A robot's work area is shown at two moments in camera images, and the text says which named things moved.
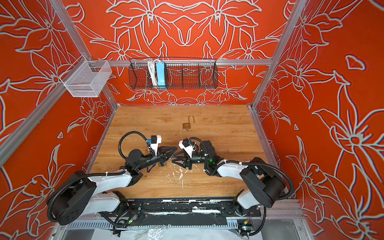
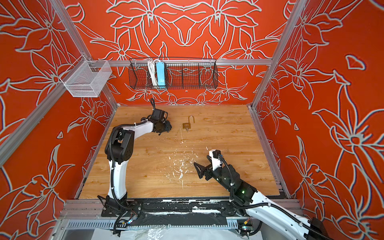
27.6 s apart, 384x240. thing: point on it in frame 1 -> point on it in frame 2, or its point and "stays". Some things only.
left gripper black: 164,153 -> 168,126
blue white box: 161,75 stays
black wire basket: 179,73 stays
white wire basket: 86,78 stays
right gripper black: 186,160 -> 204,171
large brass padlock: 187,125 stays
